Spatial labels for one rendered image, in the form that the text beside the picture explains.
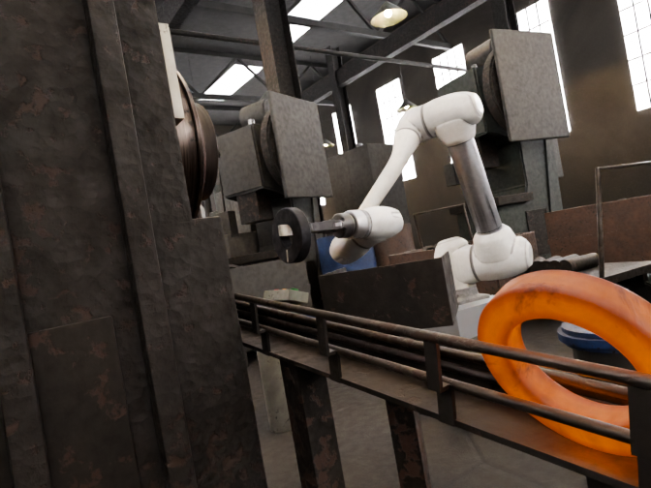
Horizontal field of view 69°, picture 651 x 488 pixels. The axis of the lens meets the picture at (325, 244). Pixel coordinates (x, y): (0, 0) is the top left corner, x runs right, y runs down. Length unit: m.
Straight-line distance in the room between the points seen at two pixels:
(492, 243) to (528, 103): 4.49
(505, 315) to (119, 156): 0.64
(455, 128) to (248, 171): 3.52
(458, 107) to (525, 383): 1.39
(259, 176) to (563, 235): 2.98
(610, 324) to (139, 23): 0.86
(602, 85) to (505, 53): 7.44
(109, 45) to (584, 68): 13.22
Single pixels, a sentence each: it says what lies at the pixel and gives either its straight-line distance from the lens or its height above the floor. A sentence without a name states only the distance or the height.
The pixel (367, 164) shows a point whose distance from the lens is 6.27.
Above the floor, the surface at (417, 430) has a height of 0.35.
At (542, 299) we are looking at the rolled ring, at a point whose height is 0.70.
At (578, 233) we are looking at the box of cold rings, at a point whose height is 0.51.
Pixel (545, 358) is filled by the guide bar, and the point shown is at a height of 0.65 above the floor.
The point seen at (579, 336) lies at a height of 0.42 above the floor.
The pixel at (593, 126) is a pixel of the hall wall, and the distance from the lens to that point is 13.56.
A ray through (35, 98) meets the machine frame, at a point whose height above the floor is 1.08.
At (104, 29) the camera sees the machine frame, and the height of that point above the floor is 1.19.
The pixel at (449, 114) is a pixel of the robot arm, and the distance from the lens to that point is 1.83.
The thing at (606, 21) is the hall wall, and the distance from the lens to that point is 13.79.
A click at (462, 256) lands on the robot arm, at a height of 0.65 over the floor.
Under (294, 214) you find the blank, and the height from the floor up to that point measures 0.88.
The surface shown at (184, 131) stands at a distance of 1.22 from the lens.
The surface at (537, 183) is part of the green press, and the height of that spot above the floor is 1.11.
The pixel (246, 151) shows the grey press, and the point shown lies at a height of 1.90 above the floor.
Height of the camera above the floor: 0.78
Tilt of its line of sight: level
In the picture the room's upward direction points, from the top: 10 degrees counter-clockwise
